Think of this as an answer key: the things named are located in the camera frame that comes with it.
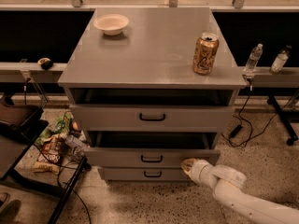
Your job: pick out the gold soda can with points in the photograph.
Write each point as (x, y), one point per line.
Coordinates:
(205, 53)

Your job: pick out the clear water bottle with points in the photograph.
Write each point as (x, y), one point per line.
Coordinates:
(254, 57)

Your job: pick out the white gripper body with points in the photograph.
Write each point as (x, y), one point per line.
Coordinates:
(198, 171)

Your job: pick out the chips snack bag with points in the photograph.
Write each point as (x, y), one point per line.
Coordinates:
(50, 157)

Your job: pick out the crushed plastic bottle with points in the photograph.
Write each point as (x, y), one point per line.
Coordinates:
(77, 147)

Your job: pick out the black cart frame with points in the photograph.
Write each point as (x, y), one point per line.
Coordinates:
(20, 126)

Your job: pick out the green snack bag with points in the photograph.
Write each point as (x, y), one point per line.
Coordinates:
(59, 129)

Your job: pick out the grey bottom drawer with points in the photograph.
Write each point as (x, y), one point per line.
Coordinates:
(142, 174)

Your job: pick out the grey top drawer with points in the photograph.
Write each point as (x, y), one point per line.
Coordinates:
(152, 118)

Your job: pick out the black yellow tape measure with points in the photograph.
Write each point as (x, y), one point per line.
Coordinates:
(45, 63)

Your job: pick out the white bowl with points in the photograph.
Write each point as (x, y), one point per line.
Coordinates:
(111, 24)

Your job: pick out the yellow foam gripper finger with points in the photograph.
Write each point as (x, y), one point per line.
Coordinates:
(187, 165)

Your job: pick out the grey drawer cabinet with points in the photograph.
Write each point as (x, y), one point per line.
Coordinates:
(150, 63)

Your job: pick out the grey drawer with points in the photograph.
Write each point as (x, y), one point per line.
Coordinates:
(152, 118)
(142, 174)
(148, 149)

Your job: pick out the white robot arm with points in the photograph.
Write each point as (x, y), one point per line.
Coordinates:
(227, 186)

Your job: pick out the black stand leg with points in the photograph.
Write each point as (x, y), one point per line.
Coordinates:
(284, 118)

